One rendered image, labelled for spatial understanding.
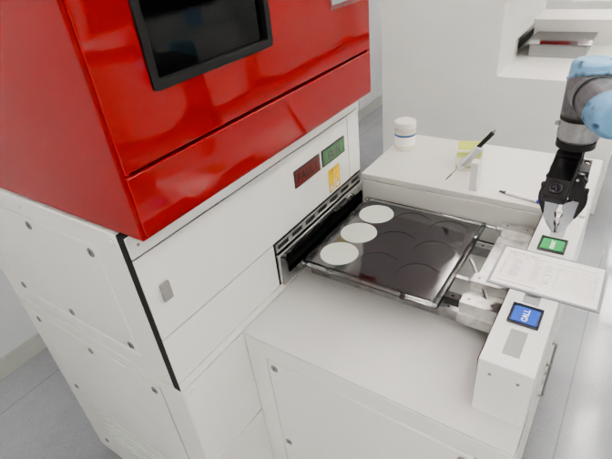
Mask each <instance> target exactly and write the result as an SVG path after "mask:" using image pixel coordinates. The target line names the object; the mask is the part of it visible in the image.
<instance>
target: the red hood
mask: <svg viewBox="0 0 612 459"><path fill-rule="evenodd" d="M370 92H371V65H370V29H369V0H0V188H2V189H7V190H9V191H12V192H14V193H16V194H19V195H21V196H24V197H27V198H29V199H33V200H35V201H38V202H41V203H43V204H46V205H47V206H50V207H53V208H55V209H60V210H62V211H64V212H67V213H69V214H72V215H74V216H77V217H79V218H81V219H86V220H88V221H91V222H93V223H96V224H98V225H100V226H103V227H106V228H108V229H111V230H114V231H117V232H119V233H122V234H125V235H127V236H129V237H132V238H134V239H137V240H141V241H145V240H147V239H149V238H150V237H152V236H153V235H155V234H156V233H158V232H159V231H161V230H163V229H164V228H166V227H167V226H168V225H169V224H171V223H172V222H174V221H175V220H177V219H179V218H181V217H182V216H184V215H185V214H187V213H188V212H190V211H191V210H193V209H194V208H196V207H197V206H198V205H200V204H201V203H203V202H204V201H206V200H207V199H209V198H211V197H212V196H214V195H215V194H217V193H218V192H220V191H221V190H223V189H224V188H226V187H227V186H229V185H230V184H232V183H233V182H235V181H236V180H238V179H240V178H241V177H243V176H244V175H246V174H247V173H249V172H250V171H252V170H253V169H255V168H256V167H257V166H259V165H260V164H262V163H263V162H265V161H266V160H268V159H269V158H271V157H273V156H275V155H276V154H278V153H279V152H281V151H282V150H284V149H285V148H286V147H288V146H289V145H291V144H292V143H294V142H295V141H297V140H298V139H300V138H302V137H303V136H305V135H306V134H308V133H309V132H311V131H312V130H314V129H315V128H316V127H318V126H320V125H321V124H323V123H324V122H326V121H327V120H329V119H330V118H332V117H334V116H335V115H337V114H338V113H340V112H341V111H343V110H344V109H345V108H347V107H348V106H350V105H351V104H353V103H354V102H356V101H357V100H359V99H360V98H362V97H364V96H365V95H367V94H369V93H370Z"/></svg>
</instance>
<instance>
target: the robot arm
mask: <svg viewBox="0 0 612 459"><path fill-rule="evenodd" d="M566 79H567V81H566V89H565V94H564V98H563V103H562V107H561V112H560V118H559V120H556V122H555V125H557V126H558V128H557V132H556V146H557V147H558V148H559V149H558V150H557V152H556V155H555V158H554V160H553V162H552V165H551V166H550V169H549V172H548V173H546V181H542V182H541V189H540V190H539V193H538V201H539V205H540V208H541V211H542V213H543V216H544V219H545V221H546V225H547V226H548V228H550V230H551V231H552V232H554V233H558V232H560V231H561V230H563V229H565V228H566V227H567V226H568V225H569V224H570V223H571V222H572V221H573V220H574V219H575V218H576V217H577V216H578V215H579V213H580V212H581V211H582V210H583V209H584V208H585V206H586V204H587V200H588V192H589V190H590V189H586V186H587V183H588V177H589V173H590V169H591V167H592V163H593V160H588V159H584V157H585V153H586V152H589V151H592V150H594V149H595V148H596V146H597V141H598V140H599V139H600V138H605V139H612V57H611V56H597V55H593V56H580V57H578V58H576V59H574V60H573V61H572V63H571V66H570V69H569V73H568V76H567V77H566ZM586 162H588V163H589V164H587V163H586ZM567 198H568V199H567ZM559 205H563V206H562V211H563V213H562V215H561V216H560V218H559V222H558V224H557V225H556V210H557V208H558V206H559Z"/></svg>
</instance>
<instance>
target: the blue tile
mask: <svg viewBox="0 0 612 459"><path fill-rule="evenodd" d="M540 314H541V312H540V311H534V310H531V309H528V308H525V307H522V306H519V305H516V306H515V308H514V310H513V313H512V315H511V318H510V319H512V320H515V321H520V322H523V323H526V324H529V325H532V326H535V327H536V325H537V323H538V320H539V317H540Z"/></svg>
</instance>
